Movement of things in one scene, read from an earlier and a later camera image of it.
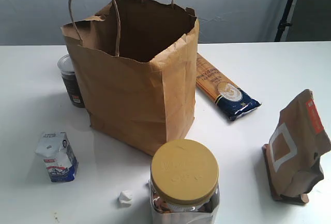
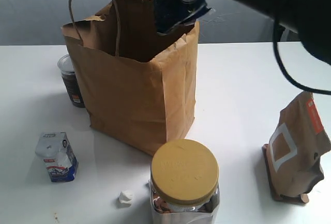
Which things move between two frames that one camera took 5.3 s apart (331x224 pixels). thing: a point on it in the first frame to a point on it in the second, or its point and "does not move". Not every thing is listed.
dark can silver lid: (64, 64) does not move
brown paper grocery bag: (136, 60) does not move
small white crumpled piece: (125, 198) does not move
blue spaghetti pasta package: (234, 101) to (173, 4)
